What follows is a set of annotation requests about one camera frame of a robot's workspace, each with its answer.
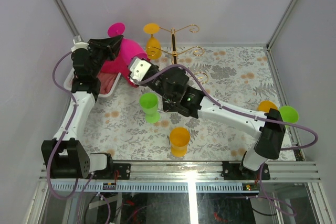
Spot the magenta cloth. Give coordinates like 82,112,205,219
100,56,138,88

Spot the aluminium mounting rail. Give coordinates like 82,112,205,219
39,160,321,183

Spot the green wine glass centre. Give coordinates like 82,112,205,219
139,93,160,124

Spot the magenta plastic wine glass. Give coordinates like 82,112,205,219
107,22,148,83

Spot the orange wine glass front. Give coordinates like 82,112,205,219
169,127,191,157

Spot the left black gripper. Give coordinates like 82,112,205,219
86,35,123,78

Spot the gold wine glass rack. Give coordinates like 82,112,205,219
145,24,208,112

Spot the orange wine glass right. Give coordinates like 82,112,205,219
257,101,278,113

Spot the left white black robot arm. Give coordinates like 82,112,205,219
41,35,123,179

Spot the orange plastic wine glass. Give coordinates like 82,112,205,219
143,23,162,60

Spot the green wine glass right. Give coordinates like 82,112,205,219
279,106,299,124

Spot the green wine glass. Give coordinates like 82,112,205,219
139,93,160,124
279,106,299,124

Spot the white plastic basket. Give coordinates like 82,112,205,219
63,68,121,98

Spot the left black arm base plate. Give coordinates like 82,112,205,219
97,163,131,181

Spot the pink cloth in basket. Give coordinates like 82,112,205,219
98,72,118,94

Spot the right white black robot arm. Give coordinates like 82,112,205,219
140,62,286,179

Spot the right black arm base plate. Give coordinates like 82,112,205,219
221,161,260,180

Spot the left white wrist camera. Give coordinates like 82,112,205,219
71,35,89,52

